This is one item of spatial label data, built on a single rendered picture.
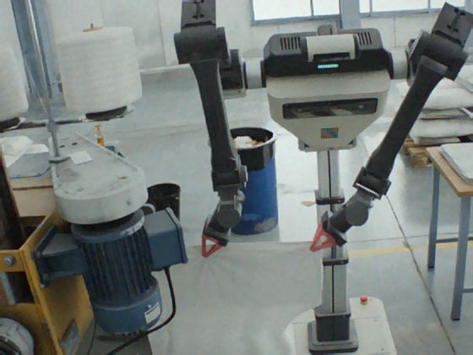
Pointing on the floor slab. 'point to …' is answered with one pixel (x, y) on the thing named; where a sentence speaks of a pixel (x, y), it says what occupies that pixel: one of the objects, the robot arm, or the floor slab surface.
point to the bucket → (165, 197)
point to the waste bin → (258, 181)
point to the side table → (459, 223)
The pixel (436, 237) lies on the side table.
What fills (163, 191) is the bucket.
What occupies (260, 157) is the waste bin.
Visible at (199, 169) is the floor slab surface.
